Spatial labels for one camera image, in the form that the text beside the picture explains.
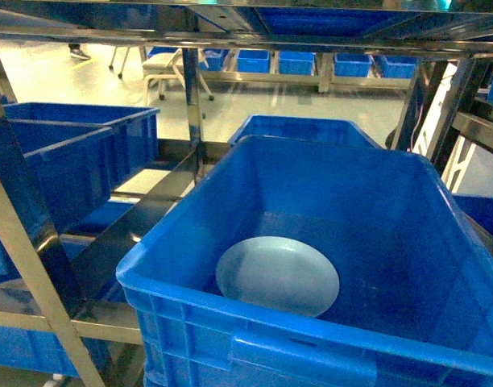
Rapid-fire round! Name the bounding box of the large blue target crate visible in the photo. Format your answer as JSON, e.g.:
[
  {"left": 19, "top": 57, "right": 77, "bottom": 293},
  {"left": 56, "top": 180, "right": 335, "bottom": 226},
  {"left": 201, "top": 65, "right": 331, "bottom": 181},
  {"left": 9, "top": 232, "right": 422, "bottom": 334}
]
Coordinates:
[{"left": 117, "top": 136, "right": 493, "bottom": 386}]

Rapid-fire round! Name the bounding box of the stainless steel shelf rack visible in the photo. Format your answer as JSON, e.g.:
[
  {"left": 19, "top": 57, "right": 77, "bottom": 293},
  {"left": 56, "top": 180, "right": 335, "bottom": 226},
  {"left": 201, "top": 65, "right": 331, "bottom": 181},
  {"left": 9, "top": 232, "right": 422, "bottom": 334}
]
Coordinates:
[{"left": 0, "top": 0, "right": 493, "bottom": 387}]

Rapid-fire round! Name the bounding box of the white folding chair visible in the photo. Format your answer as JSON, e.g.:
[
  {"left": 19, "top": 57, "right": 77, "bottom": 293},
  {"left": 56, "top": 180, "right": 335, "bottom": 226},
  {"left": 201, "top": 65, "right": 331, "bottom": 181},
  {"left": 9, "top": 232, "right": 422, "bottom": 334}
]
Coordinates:
[{"left": 141, "top": 46, "right": 215, "bottom": 102}]

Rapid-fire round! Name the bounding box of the blue crate behind target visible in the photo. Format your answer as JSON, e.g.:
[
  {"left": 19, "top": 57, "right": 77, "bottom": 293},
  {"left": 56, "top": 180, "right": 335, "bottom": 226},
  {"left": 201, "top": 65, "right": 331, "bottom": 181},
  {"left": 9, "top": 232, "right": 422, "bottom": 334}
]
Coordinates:
[{"left": 228, "top": 114, "right": 380, "bottom": 148}]

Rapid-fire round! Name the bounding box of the light blue round plate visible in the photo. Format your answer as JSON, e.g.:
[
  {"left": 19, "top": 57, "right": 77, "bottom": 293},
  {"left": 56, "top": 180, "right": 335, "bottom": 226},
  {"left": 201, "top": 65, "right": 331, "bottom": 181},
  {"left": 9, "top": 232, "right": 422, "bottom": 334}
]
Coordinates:
[{"left": 215, "top": 236, "right": 340, "bottom": 318}]

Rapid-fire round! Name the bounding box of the blue crate lower left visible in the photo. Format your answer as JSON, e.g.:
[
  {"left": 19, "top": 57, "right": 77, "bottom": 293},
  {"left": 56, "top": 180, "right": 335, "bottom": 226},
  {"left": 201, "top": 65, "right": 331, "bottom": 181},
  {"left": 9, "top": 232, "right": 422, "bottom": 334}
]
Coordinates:
[{"left": 0, "top": 327, "right": 79, "bottom": 377}]

